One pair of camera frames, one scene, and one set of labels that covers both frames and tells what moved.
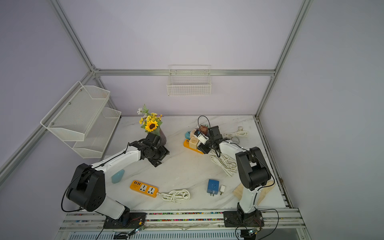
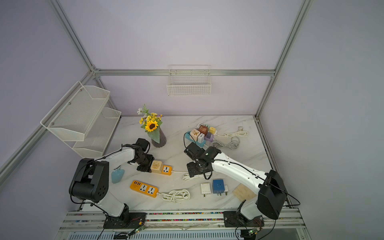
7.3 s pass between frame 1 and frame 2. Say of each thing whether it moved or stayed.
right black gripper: moved
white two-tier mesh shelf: stayed
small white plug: moved
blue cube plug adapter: moved
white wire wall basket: stayed
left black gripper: moved
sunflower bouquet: stayed
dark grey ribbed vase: stayed
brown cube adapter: stayed
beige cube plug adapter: moved
